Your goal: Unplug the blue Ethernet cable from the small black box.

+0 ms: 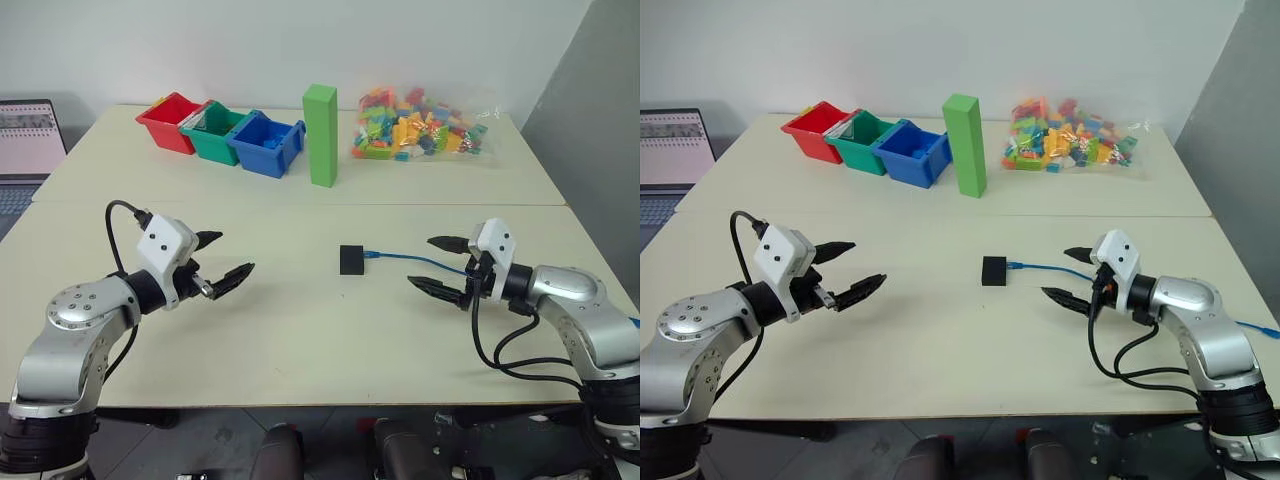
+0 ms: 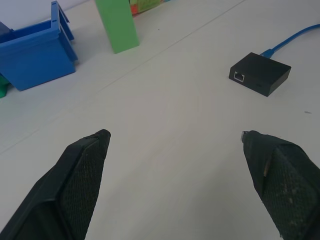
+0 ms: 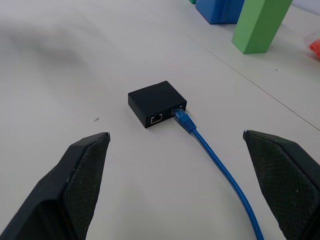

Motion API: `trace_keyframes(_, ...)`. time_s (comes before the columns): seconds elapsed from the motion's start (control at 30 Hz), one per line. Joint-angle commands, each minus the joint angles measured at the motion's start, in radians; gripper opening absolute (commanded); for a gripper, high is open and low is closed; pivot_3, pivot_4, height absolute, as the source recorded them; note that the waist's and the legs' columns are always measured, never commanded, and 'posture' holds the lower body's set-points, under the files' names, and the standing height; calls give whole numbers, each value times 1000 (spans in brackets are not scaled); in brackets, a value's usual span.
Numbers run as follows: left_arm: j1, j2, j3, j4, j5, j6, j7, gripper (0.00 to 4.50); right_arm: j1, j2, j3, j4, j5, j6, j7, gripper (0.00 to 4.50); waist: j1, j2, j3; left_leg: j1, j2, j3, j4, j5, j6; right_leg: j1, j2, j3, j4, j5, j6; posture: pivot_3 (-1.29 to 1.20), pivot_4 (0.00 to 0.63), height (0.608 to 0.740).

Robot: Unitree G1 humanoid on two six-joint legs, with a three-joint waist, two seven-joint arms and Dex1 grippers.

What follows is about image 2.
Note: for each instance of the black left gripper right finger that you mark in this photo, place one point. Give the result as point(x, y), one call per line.
point(282, 185)

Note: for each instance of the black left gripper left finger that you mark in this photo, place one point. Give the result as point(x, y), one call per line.
point(75, 185)

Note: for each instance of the small black network box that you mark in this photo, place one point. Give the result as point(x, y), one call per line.
point(260, 72)

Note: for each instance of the dark green plastic object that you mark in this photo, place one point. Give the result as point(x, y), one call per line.
point(3, 87)

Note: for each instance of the blue plastic storage bin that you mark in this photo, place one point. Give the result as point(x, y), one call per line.
point(37, 55)

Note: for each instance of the green rectangular block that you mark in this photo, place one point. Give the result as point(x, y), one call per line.
point(118, 25)

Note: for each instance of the colourful printed package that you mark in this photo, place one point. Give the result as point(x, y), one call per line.
point(142, 6)

